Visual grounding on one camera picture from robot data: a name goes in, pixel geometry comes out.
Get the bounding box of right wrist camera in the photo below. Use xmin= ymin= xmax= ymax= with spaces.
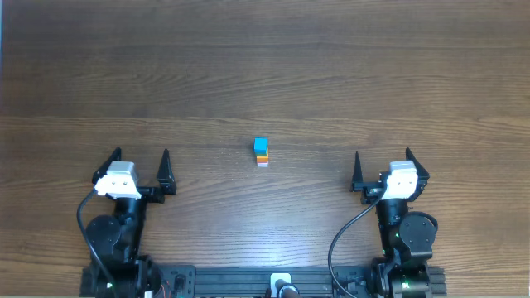
xmin=379 ymin=160 xmax=419 ymax=201

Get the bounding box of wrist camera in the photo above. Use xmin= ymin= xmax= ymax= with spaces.
xmin=379 ymin=160 xmax=419 ymax=201
xmin=94 ymin=161 xmax=142 ymax=200

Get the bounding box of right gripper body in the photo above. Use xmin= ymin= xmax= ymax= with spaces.
xmin=352 ymin=180 xmax=388 ymax=205

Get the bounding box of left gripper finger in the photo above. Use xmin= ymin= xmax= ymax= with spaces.
xmin=156 ymin=148 xmax=177 ymax=195
xmin=91 ymin=147 xmax=123 ymax=185

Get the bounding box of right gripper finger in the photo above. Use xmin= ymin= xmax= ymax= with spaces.
xmin=404 ymin=147 xmax=431 ymax=192
xmin=350 ymin=151 xmax=365 ymax=192

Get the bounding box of mounting rail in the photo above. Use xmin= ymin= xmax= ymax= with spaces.
xmin=80 ymin=264 xmax=448 ymax=298

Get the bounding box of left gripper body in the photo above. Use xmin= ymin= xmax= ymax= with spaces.
xmin=138 ymin=186 xmax=166 ymax=204

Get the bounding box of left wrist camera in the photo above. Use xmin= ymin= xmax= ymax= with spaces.
xmin=94 ymin=161 xmax=142 ymax=200

